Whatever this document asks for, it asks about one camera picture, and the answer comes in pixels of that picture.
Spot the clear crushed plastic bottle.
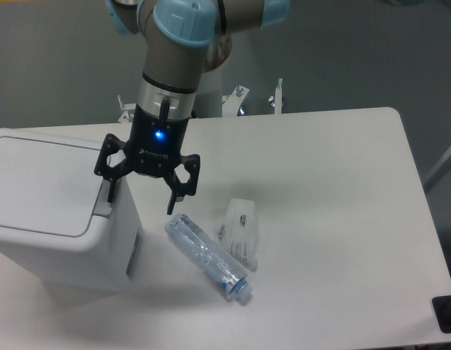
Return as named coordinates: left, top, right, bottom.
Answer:
left=165, top=214, right=252, bottom=305

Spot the white push-lid trash can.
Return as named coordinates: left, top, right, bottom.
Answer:
left=0, top=128, right=142, bottom=292

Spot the white furniture leg right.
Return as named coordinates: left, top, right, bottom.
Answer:
left=423, top=145, right=451, bottom=193

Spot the black table edge clamp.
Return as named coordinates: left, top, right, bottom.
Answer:
left=432, top=295, right=451, bottom=334

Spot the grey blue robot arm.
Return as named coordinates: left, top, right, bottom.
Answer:
left=94, top=1, right=291, bottom=214

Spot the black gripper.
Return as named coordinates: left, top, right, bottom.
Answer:
left=93, top=104, right=201, bottom=215

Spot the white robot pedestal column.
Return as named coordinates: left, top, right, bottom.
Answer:
left=194, top=32, right=234, bottom=120

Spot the white plastic wrapper bag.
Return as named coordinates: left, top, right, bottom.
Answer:
left=217, top=198, right=259, bottom=272

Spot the white metal mounting frame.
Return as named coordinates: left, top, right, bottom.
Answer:
left=117, top=77, right=285, bottom=123

